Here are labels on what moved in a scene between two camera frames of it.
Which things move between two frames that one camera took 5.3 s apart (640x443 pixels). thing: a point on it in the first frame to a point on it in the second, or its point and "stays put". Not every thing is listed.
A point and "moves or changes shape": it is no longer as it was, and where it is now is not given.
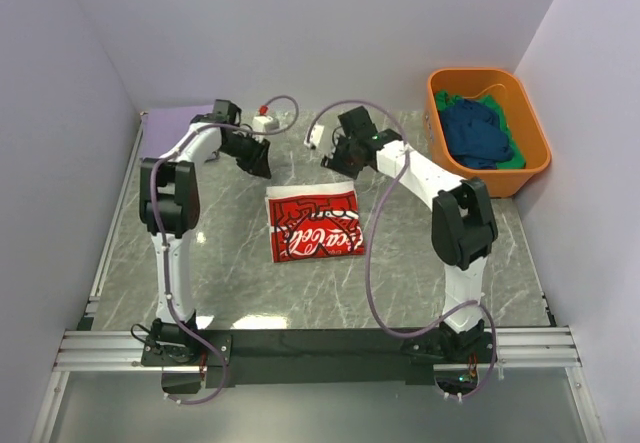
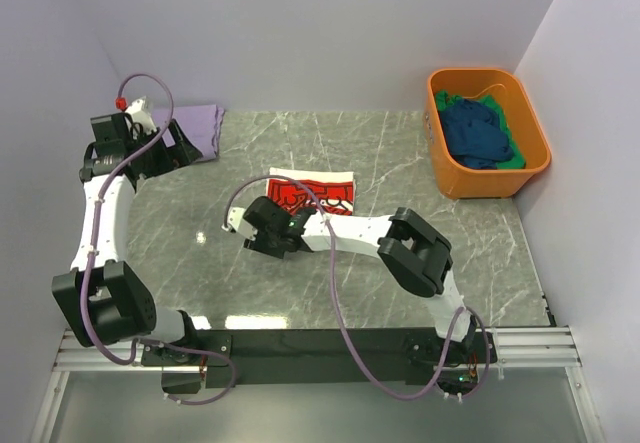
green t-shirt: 517,160 stays put
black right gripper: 333,162 to 258,246
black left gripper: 257,163 to 184,152
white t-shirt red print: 313,220 moves or changes shape
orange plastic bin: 483,123 stays put
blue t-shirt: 475,134 stays put
